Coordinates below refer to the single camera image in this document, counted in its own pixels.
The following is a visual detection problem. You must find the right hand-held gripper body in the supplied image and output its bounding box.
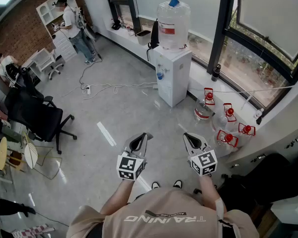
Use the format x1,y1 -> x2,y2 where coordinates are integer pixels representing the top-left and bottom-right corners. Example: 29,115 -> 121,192
188,146 -> 218,177

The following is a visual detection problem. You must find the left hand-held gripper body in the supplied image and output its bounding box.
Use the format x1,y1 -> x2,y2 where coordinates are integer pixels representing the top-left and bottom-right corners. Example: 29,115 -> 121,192
116,150 -> 148,182

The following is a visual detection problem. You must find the person's left forearm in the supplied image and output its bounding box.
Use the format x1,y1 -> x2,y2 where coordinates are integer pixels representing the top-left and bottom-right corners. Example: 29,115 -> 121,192
100,178 -> 135,215

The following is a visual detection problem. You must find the person's right forearm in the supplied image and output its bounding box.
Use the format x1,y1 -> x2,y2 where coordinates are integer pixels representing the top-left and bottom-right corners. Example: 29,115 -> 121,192
198,174 -> 226,214

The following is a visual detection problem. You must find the black office chair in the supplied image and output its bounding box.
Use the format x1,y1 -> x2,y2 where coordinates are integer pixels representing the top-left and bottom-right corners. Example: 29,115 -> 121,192
3,67 -> 77,155
193,152 -> 298,208

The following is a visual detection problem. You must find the person's beige t-shirt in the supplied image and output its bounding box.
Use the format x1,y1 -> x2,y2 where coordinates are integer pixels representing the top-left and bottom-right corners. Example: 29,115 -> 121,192
66,186 -> 260,238

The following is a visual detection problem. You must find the small white black device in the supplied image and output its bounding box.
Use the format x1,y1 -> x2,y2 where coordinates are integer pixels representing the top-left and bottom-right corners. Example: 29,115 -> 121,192
255,108 -> 264,125

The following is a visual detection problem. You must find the white water dispenser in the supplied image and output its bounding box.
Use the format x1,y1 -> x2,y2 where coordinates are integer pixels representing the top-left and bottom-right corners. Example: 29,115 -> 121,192
152,45 -> 193,108

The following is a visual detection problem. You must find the black drink bottle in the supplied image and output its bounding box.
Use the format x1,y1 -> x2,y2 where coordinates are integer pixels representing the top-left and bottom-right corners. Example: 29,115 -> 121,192
211,63 -> 222,82

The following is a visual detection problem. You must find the white leaf-shaped chair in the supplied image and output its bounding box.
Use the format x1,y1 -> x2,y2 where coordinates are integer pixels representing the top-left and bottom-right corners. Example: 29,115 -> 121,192
23,131 -> 39,170

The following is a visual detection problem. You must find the white waste bin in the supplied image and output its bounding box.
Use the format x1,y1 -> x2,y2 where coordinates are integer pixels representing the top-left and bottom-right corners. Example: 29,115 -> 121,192
136,30 -> 152,46

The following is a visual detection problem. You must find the large clear water bottle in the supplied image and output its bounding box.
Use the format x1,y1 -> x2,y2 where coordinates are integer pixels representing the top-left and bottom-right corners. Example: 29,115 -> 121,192
156,0 -> 191,51

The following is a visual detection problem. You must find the white office chair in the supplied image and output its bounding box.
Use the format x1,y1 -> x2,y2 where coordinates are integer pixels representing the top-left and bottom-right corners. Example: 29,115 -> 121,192
31,48 -> 65,81

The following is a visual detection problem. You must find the white shelf cabinet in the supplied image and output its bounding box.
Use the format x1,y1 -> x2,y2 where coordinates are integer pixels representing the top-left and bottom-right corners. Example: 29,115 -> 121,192
36,0 -> 78,61

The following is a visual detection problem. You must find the yellow round table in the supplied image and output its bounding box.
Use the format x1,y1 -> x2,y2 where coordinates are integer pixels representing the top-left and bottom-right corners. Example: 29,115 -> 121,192
0,136 -> 8,171

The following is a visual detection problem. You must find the white strap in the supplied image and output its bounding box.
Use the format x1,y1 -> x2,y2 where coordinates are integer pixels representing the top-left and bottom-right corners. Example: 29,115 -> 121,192
214,197 -> 226,222

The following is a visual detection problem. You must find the white power strip with cables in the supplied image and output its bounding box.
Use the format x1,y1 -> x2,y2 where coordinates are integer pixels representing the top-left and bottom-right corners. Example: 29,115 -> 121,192
62,81 -> 158,101

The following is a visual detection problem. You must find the black floor cable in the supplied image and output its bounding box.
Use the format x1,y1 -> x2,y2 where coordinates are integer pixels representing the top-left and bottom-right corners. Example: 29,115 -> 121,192
78,40 -> 103,84

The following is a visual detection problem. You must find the black window frame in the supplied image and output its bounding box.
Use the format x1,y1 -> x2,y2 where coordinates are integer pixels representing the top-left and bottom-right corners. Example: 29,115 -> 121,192
104,0 -> 298,110

